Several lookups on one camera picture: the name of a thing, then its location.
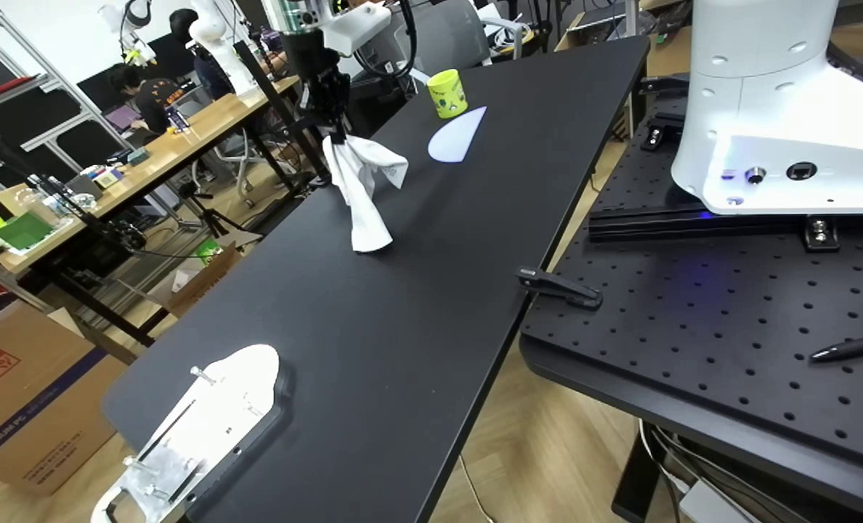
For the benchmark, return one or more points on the white cloth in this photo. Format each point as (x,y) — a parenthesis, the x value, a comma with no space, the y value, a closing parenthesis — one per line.
(356,167)

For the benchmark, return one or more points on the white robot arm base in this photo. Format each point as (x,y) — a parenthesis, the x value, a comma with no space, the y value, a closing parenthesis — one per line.
(770,125)

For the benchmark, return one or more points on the white half-round plate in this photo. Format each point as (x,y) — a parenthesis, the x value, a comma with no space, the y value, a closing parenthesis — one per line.
(451,139)

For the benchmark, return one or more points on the yellow green mug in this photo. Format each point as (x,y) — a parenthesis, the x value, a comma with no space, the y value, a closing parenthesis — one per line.
(448,94)

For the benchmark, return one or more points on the black perforated mounting board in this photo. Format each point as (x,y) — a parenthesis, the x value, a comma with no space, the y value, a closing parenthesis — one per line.
(714,335)

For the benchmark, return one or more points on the seated person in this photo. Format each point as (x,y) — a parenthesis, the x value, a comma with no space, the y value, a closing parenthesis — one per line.
(148,94)

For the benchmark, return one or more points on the wooden work table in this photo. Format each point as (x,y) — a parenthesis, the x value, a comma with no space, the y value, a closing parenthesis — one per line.
(167,155)

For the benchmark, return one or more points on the cardboard box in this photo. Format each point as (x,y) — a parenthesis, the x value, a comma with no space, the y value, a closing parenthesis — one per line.
(50,398)

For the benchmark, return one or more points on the black pen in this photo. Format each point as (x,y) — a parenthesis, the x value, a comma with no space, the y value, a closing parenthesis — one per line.
(843,350)

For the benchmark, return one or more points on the black clamp handle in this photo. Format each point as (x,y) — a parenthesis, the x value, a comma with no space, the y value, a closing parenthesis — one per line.
(563,289)

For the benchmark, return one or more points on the black camera stand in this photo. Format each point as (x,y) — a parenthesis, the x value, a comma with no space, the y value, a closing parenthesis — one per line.
(324,90)

